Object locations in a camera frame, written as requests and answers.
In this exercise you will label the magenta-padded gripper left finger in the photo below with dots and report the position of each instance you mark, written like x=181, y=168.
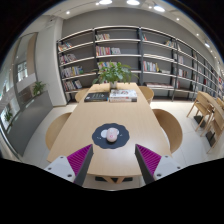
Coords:
x=63, y=166

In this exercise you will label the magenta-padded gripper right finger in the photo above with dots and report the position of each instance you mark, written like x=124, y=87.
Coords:
x=165, y=166

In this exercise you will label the pink computer mouse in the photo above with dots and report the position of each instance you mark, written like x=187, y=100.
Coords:
x=112, y=135

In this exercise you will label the dark cloud-shaped mouse pad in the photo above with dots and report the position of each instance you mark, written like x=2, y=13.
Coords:
x=98, y=140

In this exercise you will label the group of wooden slat chairs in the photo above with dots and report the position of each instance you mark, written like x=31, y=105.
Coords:
x=205, y=110

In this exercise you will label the black book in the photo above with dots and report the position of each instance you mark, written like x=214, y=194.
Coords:
x=96, y=97

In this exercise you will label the thick white book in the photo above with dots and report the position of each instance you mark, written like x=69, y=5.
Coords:
x=122, y=100

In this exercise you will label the small green plant on counter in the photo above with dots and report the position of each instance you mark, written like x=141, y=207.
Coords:
x=38, y=88

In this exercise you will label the white illustrated book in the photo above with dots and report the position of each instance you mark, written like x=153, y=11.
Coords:
x=123, y=94

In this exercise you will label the green potted plant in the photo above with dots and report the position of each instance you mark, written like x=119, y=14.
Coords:
x=113, y=71

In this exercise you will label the grey bookshelf unit with books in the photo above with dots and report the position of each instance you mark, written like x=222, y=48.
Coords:
x=160, y=46

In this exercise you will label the group of ceiling lights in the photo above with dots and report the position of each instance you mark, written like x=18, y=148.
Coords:
x=159, y=8

